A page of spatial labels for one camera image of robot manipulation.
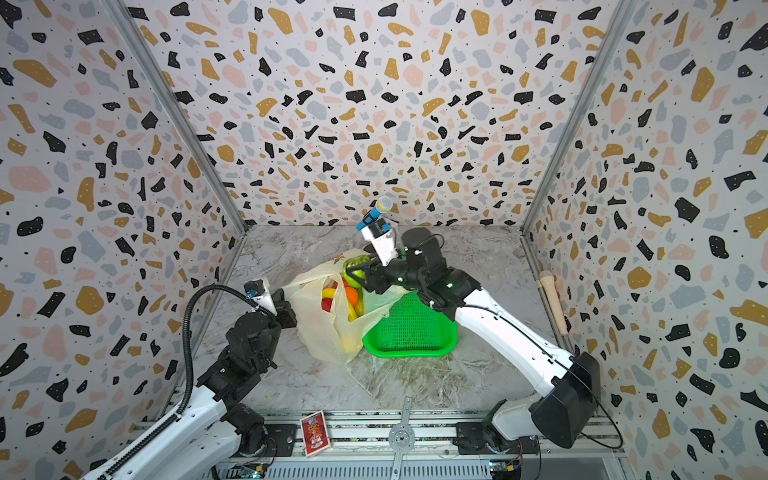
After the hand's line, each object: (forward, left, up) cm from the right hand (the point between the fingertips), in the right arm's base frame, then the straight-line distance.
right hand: (350, 261), depth 66 cm
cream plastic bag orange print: (-8, +7, -21) cm, 24 cm away
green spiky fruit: (0, -1, 0) cm, 1 cm away
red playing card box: (-28, +10, -32) cm, 44 cm away
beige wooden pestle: (+20, -63, -36) cm, 76 cm away
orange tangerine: (+9, +5, -28) cm, 30 cm away
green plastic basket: (+1, -14, -36) cm, 39 cm away
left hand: (0, +19, -11) cm, 22 cm away
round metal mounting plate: (-29, -12, -35) cm, 46 cm away
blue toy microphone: (+30, -5, -10) cm, 32 cm away
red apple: (-1, +9, -18) cm, 20 cm away
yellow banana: (+3, +3, -28) cm, 28 cm away
